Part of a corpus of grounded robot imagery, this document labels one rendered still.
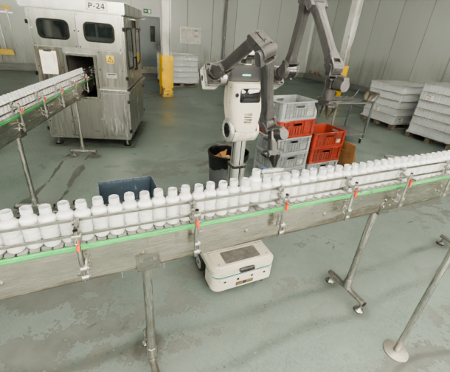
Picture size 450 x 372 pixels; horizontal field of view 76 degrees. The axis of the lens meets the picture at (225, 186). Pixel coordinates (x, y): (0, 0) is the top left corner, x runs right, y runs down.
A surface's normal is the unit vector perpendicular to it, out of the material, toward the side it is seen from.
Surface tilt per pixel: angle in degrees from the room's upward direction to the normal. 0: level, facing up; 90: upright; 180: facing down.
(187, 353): 0
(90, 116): 90
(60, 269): 90
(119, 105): 90
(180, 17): 90
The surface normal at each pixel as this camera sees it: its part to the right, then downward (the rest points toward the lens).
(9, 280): 0.41, 0.45
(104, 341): 0.07, -0.88
